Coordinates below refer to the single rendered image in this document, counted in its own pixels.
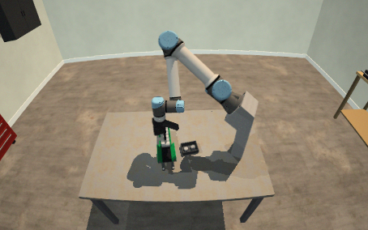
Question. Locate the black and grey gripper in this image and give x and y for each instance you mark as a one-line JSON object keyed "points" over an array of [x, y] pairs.
{"points": [[159, 130]]}

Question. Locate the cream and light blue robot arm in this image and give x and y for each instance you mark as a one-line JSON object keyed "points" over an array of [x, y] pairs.
{"points": [[174, 49]]}

